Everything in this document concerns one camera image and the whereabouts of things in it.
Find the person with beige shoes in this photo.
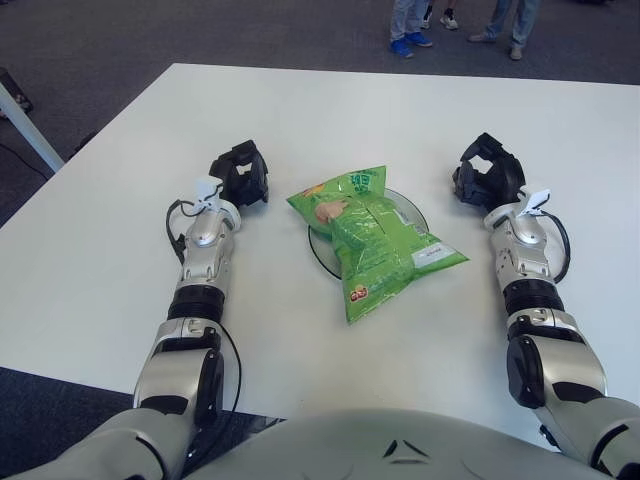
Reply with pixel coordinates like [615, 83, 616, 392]
[467, 0, 543, 61]

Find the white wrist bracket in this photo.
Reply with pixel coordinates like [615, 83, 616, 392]
[517, 188, 552, 217]
[193, 177, 224, 214]

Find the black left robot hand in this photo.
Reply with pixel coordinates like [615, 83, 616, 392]
[208, 140, 271, 208]

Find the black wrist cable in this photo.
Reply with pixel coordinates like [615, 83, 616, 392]
[542, 212, 572, 284]
[165, 198, 211, 266]

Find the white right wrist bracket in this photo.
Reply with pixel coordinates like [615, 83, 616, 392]
[517, 188, 552, 217]

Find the black floor object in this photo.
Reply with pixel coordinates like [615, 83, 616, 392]
[0, 67, 34, 119]

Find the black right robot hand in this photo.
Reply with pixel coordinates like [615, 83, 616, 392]
[452, 132, 527, 206]

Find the green snack bag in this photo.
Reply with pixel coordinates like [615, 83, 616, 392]
[286, 164, 470, 326]

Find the white plate black rim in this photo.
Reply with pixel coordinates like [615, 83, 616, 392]
[307, 188, 430, 279]

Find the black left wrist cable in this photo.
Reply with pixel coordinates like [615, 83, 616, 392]
[165, 198, 211, 266]

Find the person with white sneakers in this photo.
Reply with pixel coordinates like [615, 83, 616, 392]
[421, 0, 460, 30]

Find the person with blue shoes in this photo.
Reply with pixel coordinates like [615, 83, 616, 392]
[388, 0, 434, 59]

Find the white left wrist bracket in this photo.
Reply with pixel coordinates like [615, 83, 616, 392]
[193, 177, 224, 214]

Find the white desk leg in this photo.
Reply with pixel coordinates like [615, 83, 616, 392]
[0, 82, 66, 174]

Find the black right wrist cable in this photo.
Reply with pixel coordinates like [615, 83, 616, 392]
[542, 212, 572, 284]

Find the grey robot torso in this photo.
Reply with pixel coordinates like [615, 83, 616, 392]
[184, 407, 601, 480]

